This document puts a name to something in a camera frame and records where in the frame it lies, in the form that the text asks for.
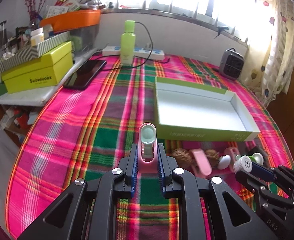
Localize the patterned curtain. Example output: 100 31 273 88
244 0 294 107

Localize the pink clip with white pad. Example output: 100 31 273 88
224 147 239 163

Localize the pink clip with mint pad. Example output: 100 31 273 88
138 122 158 174

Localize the light green plastic bottle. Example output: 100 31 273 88
120 20 136 66

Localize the small grey heater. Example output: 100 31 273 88
219 48 244 80

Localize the white power strip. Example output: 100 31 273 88
102 46 165 61

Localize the white side shelf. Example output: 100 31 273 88
0 47 98 107

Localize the grey chevron pattern box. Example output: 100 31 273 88
0 31 70 74

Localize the black smartphone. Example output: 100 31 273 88
63 60 107 90

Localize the dark glass jar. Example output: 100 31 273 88
0 21 7 50

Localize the orange plastic tray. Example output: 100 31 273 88
39 10 101 33

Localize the white pill bottle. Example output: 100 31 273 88
30 28 44 47

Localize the black window latch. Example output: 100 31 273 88
215 26 229 38

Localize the large brown walnut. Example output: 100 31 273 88
170 148 193 170

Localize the black charging cable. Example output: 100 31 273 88
92 21 172 71

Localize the green and white open box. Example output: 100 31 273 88
154 77 260 142

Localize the white round perforated cap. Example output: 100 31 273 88
233 155 253 173

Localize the pink green plaid cloth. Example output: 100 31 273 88
5 56 294 238

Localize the yellow shoe box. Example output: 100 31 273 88
1 41 73 94

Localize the small brown walnut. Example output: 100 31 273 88
204 149 220 168

